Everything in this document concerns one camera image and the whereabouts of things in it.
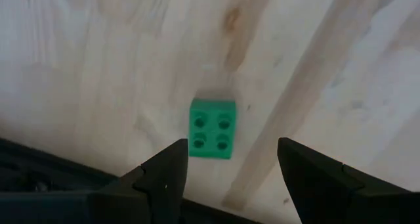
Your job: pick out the small green studded brick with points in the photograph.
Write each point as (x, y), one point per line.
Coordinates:
(211, 128)

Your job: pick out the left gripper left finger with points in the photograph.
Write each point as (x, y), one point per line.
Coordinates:
(164, 184)

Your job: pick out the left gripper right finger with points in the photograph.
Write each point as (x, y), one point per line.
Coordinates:
(321, 191)

